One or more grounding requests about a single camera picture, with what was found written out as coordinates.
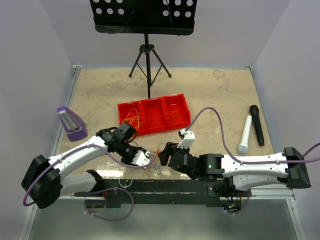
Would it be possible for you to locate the black music stand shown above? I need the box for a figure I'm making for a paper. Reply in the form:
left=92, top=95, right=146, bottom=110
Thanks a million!
left=90, top=0, right=198, bottom=88

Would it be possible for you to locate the yellow thin cable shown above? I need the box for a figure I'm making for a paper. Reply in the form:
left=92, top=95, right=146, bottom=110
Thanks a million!
left=122, top=107, right=142, bottom=131

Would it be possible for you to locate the black microphone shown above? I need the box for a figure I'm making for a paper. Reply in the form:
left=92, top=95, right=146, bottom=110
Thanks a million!
left=249, top=105, right=265, bottom=147

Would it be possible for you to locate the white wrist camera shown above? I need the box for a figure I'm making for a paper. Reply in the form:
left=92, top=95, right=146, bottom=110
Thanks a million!
left=177, top=128, right=196, bottom=149
left=131, top=150, right=151, bottom=167

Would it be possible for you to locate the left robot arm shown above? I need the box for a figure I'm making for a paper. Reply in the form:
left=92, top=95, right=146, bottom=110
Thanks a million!
left=21, top=122, right=151, bottom=209

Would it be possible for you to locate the red three-compartment bin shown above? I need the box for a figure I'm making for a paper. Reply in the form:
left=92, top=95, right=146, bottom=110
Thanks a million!
left=117, top=93, right=191, bottom=136

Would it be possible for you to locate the white microphone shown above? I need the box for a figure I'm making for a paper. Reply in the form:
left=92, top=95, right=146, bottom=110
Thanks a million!
left=237, top=115, right=252, bottom=155

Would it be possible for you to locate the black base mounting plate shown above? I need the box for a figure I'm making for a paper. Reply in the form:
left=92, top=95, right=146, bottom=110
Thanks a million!
left=74, top=179, right=249, bottom=208

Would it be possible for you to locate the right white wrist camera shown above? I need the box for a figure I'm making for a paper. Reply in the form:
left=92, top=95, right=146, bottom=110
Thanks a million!
left=177, top=128, right=196, bottom=149

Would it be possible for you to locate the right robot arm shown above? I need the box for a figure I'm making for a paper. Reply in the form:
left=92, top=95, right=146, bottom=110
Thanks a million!
left=158, top=142, right=311, bottom=197

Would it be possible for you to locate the purple metronome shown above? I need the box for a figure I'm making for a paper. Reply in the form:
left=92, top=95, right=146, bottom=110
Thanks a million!
left=57, top=106, right=88, bottom=142

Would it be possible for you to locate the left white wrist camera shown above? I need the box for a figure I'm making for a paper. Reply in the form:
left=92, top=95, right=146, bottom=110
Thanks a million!
left=131, top=150, right=151, bottom=167

